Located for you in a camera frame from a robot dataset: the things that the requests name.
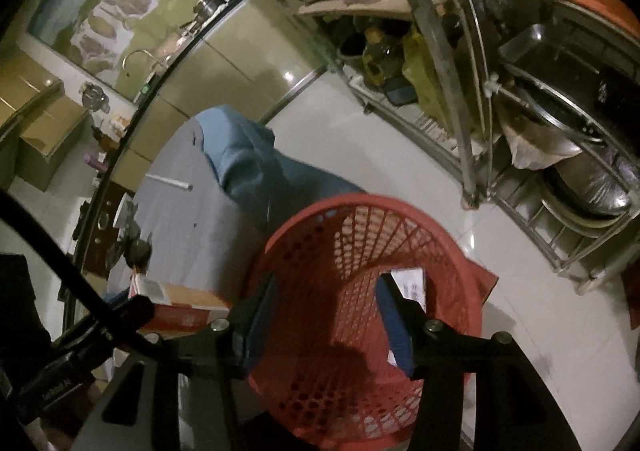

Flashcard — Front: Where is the metal storage rack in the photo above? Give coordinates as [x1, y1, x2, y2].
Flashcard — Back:
[302, 0, 639, 294]

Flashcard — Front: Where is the hanging round strainer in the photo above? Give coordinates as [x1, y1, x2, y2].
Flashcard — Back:
[80, 82, 111, 113]

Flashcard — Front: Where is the red plastic mesh basket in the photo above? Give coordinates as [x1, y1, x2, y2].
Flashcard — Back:
[245, 193, 485, 450]

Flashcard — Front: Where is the pink bottle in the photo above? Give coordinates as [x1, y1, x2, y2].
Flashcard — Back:
[84, 153, 108, 174]

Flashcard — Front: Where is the yellow plastic bag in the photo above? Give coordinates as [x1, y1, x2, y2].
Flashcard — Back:
[402, 24, 454, 134]

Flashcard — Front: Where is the white paper trash piece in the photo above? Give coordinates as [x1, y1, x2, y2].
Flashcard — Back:
[384, 268, 427, 375]

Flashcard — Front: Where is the white thin stick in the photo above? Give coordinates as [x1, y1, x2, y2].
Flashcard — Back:
[145, 174, 193, 191]

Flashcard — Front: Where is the waterfall picture window blind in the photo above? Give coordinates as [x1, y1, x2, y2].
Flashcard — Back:
[28, 0, 198, 100]

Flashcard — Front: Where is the orange cardboard box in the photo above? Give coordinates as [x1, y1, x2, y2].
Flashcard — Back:
[129, 275, 230, 335]

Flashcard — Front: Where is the steel pot on counter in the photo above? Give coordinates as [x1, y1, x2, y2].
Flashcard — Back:
[193, 0, 226, 23]

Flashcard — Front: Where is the chrome kitchen faucet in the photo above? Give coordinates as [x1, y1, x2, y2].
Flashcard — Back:
[120, 48, 170, 79]

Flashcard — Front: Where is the grey round table cloth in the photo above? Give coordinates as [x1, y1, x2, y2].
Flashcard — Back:
[134, 119, 266, 305]

